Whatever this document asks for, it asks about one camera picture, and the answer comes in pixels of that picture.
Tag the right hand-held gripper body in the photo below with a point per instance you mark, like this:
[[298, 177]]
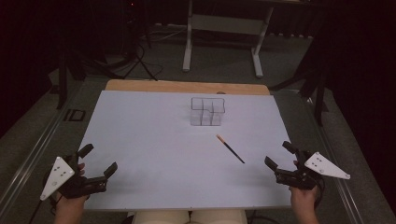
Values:
[[299, 177]]

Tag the person's right hand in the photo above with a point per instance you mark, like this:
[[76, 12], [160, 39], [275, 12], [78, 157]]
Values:
[[303, 197]]

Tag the person's left hand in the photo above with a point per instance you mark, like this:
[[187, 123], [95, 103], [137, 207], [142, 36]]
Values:
[[70, 203]]

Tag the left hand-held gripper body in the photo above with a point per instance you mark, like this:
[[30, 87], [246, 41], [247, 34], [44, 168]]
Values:
[[81, 186]]

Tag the wooden table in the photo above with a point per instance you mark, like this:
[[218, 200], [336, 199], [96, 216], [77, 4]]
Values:
[[186, 86]]

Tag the person's left leg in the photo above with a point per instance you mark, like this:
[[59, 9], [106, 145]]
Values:
[[162, 217]]

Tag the metal floor rail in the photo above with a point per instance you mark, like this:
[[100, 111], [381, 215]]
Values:
[[336, 168], [28, 161]]

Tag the clear plastic pen holder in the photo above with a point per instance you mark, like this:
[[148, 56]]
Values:
[[207, 112]]

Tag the person's right leg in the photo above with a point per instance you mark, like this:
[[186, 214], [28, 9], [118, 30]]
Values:
[[218, 217]]

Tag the black pencil with tan end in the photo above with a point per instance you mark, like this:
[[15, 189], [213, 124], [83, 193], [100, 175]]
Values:
[[230, 148]]

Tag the black post stand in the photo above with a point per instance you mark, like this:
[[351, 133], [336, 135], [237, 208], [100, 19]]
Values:
[[62, 84]]

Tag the white board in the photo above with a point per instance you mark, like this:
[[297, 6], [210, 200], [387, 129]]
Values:
[[149, 149]]

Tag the black metal stand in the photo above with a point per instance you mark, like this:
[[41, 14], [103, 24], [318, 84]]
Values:
[[317, 90]]

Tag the black tripod stand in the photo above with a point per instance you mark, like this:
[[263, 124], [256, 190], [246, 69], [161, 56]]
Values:
[[137, 59]]

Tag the white metal desk frame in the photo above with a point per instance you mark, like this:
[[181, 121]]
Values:
[[225, 25]]

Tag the person's leg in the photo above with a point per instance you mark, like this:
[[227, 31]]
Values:
[[218, 217], [162, 217]]

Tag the white power strip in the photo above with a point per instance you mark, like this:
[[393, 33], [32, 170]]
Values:
[[169, 26]]

